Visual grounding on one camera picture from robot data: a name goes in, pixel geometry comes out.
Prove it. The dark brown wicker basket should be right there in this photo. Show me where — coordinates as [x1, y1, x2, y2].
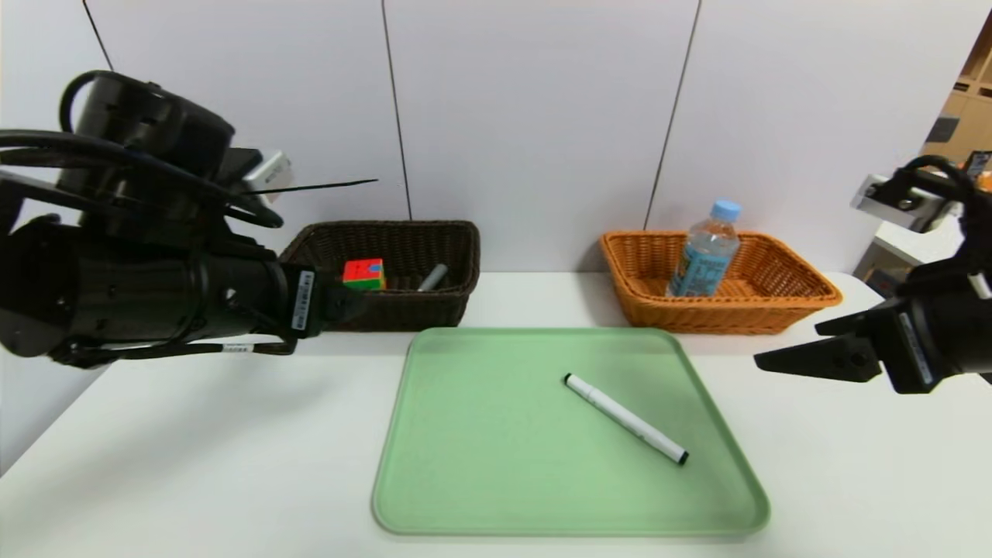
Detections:
[279, 220, 481, 332]

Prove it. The green plastic tray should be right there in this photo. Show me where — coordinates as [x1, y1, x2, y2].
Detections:
[371, 327, 772, 538]

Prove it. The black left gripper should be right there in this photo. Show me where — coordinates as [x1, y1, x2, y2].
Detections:
[212, 254, 374, 339]

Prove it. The black left camera bracket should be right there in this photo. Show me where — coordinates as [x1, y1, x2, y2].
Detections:
[221, 147, 264, 191]

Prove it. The wooden shelf unit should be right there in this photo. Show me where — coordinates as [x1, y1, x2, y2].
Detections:
[914, 12, 992, 173]

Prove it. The orange wicker basket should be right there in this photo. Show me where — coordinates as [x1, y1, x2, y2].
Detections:
[601, 230, 844, 336]

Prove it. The black camera bracket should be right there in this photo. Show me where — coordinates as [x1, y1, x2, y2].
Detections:
[221, 147, 264, 191]
[883, 155, 973, 226]

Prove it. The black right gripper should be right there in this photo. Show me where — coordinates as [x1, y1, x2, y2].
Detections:
[753, 286, 992, 394]

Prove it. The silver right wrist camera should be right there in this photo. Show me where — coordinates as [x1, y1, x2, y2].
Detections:
[850, 174, 945, 233]

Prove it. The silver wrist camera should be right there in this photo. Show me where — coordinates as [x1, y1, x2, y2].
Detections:
[244, 150, 295, 205]
[850, 174, 945, 233]

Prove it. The white side table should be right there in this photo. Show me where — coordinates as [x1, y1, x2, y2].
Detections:
[874, 217, 962, 268]

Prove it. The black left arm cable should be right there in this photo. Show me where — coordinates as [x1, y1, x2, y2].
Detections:
[0, 70, 284, 229]

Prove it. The white marker pen black cap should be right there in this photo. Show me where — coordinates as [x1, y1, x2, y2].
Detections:
[563, 373, 690, 467]

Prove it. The colourful puzzle cube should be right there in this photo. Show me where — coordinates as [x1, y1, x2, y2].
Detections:
[343, 258, 387, 292]

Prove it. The black right camera bracket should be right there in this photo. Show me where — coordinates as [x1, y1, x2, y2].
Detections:
[883, 155, 973, 226]

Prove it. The clear water bottle blue cap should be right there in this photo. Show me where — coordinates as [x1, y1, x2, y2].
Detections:
[666, 199, 742, 298]

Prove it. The brown cabinet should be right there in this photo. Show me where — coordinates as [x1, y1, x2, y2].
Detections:
[854, 260, 911, 299]

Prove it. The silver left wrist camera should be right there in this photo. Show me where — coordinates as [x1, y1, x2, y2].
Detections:
[244, 150, 295, 205]

